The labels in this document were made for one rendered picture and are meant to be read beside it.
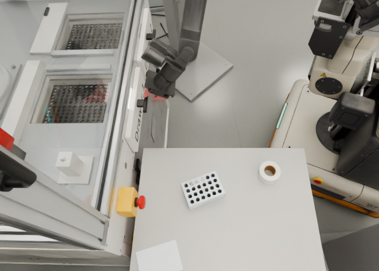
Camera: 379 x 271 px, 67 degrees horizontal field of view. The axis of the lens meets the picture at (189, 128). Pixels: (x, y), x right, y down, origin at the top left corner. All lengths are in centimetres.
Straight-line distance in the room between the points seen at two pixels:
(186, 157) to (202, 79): 118
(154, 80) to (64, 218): 50
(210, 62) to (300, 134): 92
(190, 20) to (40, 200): 56
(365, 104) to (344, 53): 22
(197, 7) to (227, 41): 166
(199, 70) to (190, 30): 139
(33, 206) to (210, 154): 67
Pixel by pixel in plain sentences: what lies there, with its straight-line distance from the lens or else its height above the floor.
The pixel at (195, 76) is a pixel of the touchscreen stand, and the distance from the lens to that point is 215.
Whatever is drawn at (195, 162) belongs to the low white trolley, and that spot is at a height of 76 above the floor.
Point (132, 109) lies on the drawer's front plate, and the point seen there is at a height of 93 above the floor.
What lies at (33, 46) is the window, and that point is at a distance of 54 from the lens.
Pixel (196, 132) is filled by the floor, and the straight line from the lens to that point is 193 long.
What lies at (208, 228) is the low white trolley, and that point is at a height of 76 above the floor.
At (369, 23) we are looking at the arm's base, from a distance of 90.
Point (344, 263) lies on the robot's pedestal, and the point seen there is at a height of 23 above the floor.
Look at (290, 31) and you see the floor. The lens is 259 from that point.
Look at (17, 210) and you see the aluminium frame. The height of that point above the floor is 133.
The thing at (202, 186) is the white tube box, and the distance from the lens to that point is 95.
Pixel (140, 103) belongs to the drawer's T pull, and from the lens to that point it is 99.
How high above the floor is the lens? 171
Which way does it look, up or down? 61 degrees down
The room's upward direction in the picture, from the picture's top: 7 degrees counter-clockwise
